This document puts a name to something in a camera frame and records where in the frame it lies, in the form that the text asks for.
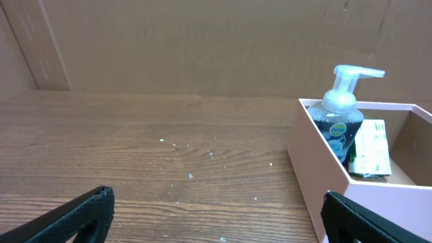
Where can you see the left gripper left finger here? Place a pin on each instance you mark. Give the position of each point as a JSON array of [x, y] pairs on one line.
[[86, 218]]

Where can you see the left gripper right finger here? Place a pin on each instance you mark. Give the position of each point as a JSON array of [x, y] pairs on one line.
[[346, 221]]

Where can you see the white green soap bar pack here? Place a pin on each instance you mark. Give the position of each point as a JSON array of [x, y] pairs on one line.
[[370, 151]]

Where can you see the dark foam soap pump bottle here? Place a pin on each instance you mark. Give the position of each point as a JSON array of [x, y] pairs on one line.
[[336, 116]]

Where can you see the pink cardboard box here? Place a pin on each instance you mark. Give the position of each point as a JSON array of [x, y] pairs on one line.
[[404, 197]]

